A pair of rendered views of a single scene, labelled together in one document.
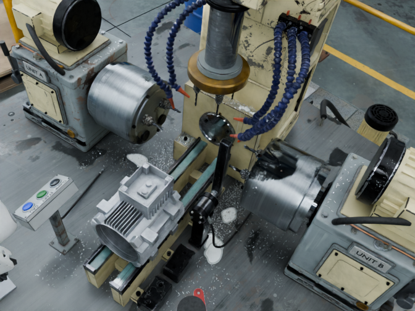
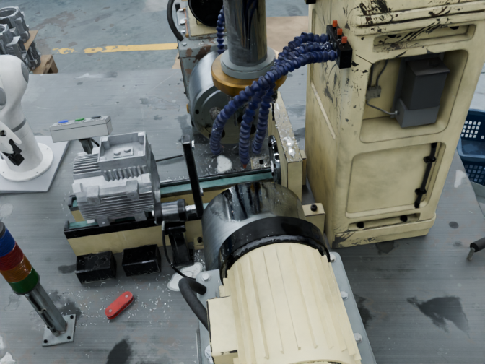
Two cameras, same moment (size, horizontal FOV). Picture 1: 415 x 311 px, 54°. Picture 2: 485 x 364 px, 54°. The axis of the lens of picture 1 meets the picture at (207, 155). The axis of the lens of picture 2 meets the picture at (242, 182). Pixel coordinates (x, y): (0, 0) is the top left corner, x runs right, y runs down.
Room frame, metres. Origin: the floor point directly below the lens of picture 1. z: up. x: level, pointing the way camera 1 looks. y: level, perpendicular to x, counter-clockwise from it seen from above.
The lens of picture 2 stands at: (0.42, -0.83, 1.93)
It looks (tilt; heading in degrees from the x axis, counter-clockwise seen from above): 45 degrees down; 61
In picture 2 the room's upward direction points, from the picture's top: 6 degrees counter-clockwise
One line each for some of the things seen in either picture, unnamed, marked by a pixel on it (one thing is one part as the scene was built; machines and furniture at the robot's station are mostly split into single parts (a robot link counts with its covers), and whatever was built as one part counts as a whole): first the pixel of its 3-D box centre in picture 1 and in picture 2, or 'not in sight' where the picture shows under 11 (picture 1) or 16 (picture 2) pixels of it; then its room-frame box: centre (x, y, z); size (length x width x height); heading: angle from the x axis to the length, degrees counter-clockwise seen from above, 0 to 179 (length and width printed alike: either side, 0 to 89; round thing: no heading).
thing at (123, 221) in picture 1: (139, 218); (119, 183); (0.59, 0.17, 1.01); 0.20 x 0.19 x 0.19; 154
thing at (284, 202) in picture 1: (291, 189); (259, 256); (0.76, -0.28, 1.04); 0.41 x 0.25 x 0.25; 64
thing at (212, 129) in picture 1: (216, 130); (273, 161); (0.98, -0.02, 1.02); 0.15 x 0.02 x 0.15; 64
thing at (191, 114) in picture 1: (223, 128); (296, 168); (1.04, -0.05, 0.97); 0.30 x 0.11 x 0.34; 64
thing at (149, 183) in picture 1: (146, 190); (125, 156); (0.62, 0.15, 1.11); 0.12 x 0.11 x 0.07; 154
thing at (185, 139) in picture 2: (220, 170); (193, 178); (0.72, -0.04, 1.12); 0.04 x 0.03 x 0.26; 154
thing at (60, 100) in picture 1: (73, 80); (221, 63); (1.16, 0.56, 0.99); 0.35 x 0.31 x 0.37; 64
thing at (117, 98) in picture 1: (120, 97); (226, 87); (1.05, 0.34, 1.04); 0.37 x 0.25 x 0.25; 64
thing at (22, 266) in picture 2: not in sight; (14, 265); (0.28, -0.01, 1.10); 0.06 x 0.06 x 0.04
